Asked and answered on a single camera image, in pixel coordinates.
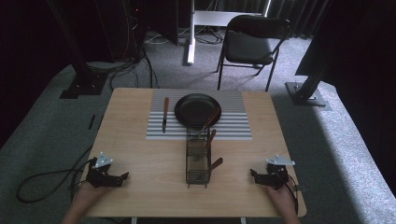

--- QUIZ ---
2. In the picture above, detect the black round plate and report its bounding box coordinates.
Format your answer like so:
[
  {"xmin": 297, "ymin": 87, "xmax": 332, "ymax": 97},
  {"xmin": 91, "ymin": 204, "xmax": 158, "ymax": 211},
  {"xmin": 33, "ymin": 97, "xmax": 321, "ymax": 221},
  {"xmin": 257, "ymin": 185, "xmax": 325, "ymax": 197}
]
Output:
[{"xmin": 174, "ymin": 92, "xmax": 222, "ymax": 128}]

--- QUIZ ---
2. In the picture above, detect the black metal stand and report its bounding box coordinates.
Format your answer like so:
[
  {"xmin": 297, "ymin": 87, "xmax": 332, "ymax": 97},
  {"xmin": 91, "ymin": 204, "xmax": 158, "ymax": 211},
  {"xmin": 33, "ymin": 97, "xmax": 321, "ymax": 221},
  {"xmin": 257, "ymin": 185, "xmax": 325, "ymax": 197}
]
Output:
[
  {"xmin": 46, "ymin": 0, "xmax": 108, "ymax": 100},
  {"xmin": 285, "ymin": 61, "xmax": 332, "ymax": 112}
]

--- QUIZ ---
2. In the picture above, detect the black wire cutlery basket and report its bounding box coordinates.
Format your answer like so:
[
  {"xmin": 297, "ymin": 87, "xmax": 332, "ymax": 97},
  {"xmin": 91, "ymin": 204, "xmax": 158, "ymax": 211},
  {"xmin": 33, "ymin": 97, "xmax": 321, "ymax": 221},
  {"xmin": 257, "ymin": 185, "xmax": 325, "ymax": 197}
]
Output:
[{"xmin": 185, "ymin": 125, "xmax": 213, "ymax": 189}]

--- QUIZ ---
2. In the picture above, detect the wooden-handled table knife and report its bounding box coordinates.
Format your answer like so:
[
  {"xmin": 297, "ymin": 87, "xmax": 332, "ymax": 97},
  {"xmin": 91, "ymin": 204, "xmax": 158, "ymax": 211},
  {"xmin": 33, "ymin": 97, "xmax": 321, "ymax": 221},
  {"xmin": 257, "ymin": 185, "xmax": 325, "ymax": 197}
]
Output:
[{"xmin": 161, "ymin": 96, "xmax": 170, "ymax": 134}]

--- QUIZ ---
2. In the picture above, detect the wooden-handled fork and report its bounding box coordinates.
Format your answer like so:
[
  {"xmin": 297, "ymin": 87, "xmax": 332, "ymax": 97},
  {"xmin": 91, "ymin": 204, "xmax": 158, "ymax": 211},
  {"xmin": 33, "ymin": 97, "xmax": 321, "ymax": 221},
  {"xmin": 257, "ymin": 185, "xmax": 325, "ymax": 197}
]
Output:
[{"xmin": 197, "ymin": 106, "xmax": 221, "ymax": 136}]

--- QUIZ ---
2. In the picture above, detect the black floor cable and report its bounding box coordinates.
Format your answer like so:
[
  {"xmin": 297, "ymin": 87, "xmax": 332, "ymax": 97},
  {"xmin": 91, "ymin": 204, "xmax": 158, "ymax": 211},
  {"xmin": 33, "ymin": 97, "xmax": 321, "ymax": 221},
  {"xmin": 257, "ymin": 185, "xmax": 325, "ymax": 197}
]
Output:
[{"xmin": 15, "ymin": 145, "xmax": 94, "ymax": 204}]

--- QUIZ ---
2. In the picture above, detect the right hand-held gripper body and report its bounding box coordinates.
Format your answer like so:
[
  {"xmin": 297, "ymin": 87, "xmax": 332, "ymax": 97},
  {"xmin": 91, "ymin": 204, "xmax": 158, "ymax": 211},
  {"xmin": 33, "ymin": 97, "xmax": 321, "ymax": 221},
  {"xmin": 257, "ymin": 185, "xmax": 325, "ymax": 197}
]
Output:
[{"xmin": 262, "ymin": 154, "xmax": 296, "ymax": 191}]

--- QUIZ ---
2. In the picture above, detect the wooden-handled utensil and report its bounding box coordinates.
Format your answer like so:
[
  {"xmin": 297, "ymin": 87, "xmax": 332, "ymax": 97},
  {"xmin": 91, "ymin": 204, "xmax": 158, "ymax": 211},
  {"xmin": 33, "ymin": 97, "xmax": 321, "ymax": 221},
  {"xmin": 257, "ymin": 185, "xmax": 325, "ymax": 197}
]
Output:
[
  {"xmin": 209, "ymin": 157, "xmax": 224, "ymax": 173},
  {"xmin": 205, "ymin": 129, "xmax": 218, "ymax": 151}
]

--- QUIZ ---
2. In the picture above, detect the black folding chair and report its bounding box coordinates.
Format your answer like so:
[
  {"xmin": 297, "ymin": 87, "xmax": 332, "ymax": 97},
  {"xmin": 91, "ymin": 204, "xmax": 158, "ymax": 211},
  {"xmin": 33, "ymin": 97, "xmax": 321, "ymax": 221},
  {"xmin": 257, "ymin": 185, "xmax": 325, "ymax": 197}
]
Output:
[{"xmin": 216, "ymin": 14, "xmax": 292, "ymax": 92}]

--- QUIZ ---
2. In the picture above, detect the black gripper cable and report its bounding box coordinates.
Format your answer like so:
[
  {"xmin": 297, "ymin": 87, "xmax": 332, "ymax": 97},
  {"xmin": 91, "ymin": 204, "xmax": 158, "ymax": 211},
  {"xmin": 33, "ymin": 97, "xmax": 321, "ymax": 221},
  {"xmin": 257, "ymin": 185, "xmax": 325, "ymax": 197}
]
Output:
[{"xmin": 279, "ymin": 173, "xmax": 301, "ymax": 216}]

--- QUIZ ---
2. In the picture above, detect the grey striped placemat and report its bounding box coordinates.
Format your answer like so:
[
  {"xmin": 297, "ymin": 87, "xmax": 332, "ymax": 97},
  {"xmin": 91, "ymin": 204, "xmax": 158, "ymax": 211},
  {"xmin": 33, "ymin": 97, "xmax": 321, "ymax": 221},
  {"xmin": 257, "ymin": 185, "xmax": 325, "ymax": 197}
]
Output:
[{"xmin": 146, "ymin": 89, "xmax": 253, "ymax": 141}]

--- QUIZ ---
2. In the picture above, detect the white desk frame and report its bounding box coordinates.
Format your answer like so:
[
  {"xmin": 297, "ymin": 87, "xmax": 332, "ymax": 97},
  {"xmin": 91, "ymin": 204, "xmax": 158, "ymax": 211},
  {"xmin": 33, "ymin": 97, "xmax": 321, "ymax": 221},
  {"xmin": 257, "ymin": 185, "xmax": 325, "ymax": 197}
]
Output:
[{"xmin": 186, "ymin": 0, "xmax": 273, "ymax": 66}]

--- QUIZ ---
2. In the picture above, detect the person's left hand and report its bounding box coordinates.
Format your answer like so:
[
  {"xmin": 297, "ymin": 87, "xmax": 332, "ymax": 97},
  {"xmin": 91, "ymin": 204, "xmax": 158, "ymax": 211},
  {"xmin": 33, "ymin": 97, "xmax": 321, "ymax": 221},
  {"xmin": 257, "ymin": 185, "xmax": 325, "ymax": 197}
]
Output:
[{"xmin": 73, "ymin": 181, "xmax": 110, "ymax": 213}]

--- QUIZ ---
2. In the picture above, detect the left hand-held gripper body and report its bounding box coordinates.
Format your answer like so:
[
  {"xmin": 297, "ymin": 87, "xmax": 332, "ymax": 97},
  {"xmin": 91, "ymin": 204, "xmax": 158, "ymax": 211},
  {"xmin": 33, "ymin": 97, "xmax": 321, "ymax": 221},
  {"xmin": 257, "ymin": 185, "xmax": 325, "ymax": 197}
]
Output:
[{"xmin": 85, "ymin": 151, "xmax": 123, "ymax": 189}]

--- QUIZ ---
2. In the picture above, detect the person's right hand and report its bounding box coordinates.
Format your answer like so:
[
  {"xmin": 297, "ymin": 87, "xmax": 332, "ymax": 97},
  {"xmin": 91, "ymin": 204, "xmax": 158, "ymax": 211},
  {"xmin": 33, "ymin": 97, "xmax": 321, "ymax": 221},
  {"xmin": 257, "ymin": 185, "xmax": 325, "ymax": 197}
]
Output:
[{"xmin": 265, "ymin": 184, "xmax": 301, "ymax": 218}]

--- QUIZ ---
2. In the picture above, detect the bundle of floor cables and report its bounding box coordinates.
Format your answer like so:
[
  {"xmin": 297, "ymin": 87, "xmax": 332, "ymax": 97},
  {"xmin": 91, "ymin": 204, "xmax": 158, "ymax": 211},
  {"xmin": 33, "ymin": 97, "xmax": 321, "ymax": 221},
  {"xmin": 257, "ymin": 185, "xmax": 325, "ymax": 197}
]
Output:
[{"xmin": 87, "ymin": 49, "xmax": 161, "ymax": 91}]

